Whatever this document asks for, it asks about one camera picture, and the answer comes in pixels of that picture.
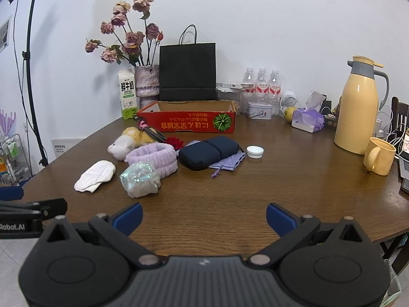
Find grey laptop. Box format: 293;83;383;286
397;150;409;180

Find white plastic jar cap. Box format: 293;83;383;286
246;145;264;159

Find yellow white plush toy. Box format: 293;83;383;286
107;127;157;160

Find wire storage rack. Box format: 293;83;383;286
0;133;32;186

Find navy zip pouch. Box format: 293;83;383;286
178;136;240;171

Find purple fluffy headband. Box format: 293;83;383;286
124;143;178;183

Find red cardboard box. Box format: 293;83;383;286
137;100;236;134

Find white vented wall panel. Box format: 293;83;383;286
52;137;86;158

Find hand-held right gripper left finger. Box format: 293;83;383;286
38;202;160;265

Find wall picture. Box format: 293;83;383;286
0;16;13;52

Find white charging cables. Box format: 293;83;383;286
374;104;409;160

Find dried pink rose bouquet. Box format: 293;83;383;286
85;0;164;68

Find clear grain container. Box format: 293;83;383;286
224;91;248;113

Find white cloth mitten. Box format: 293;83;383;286
74;160;116;193

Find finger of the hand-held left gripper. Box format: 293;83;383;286
0;198;68;221
0;186;25;201

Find white flat carton box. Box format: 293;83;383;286
216;82;253;93

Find purple tissue pack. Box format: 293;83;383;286
291;91;325;134

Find purple knit-covered vase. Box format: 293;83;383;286
134;65;160;107

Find yellow thermos jug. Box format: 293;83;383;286
334;56;390;155

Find black light stand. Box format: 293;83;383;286
6;0;52;167

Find white green milk carton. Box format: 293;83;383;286
118;69;139;120

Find purple drinking straws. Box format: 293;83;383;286
0;109;17;135

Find purple knit drawstring pouch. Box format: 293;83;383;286
209;152;246;179

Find dark small box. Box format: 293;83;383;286
320;94;338;129

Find iridescent bundle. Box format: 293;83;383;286
120;162;162;198

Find pale floral tin box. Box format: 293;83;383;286
247;102;273;120

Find black paper bag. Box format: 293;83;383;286
159;25;218;102

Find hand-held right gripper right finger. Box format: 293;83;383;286
248;203;373;266

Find yellow mug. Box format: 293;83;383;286
363;137;397;176

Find yellow-green apple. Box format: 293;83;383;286
283;106;299;123

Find white round device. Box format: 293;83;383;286
280;90;299;112

